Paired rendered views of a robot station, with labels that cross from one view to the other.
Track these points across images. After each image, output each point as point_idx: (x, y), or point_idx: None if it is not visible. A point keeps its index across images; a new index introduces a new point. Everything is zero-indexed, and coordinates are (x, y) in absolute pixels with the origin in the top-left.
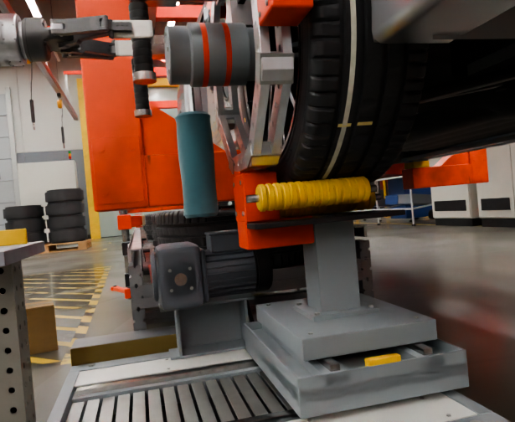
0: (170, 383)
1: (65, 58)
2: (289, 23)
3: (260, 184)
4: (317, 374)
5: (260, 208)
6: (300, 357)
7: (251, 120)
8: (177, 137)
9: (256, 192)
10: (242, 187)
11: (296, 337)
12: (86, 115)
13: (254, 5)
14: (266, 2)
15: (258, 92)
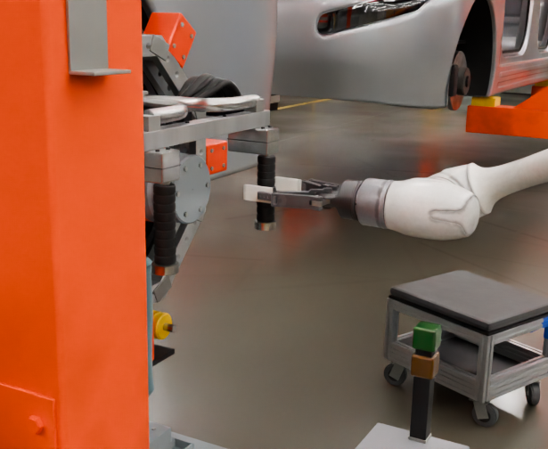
0: None
1: (318, 210)
2: None
3: (165, 313)
4: (179, 438)
5: (167, 334)
6: (167, 445)
7: (175, 253)
8: (150, 292)
9: (162, 322)
10: (152, 325)
11: (162, 435)
12: (146, 300)
13: (201, 157)
14: (224, 165)
15: (195, 227)
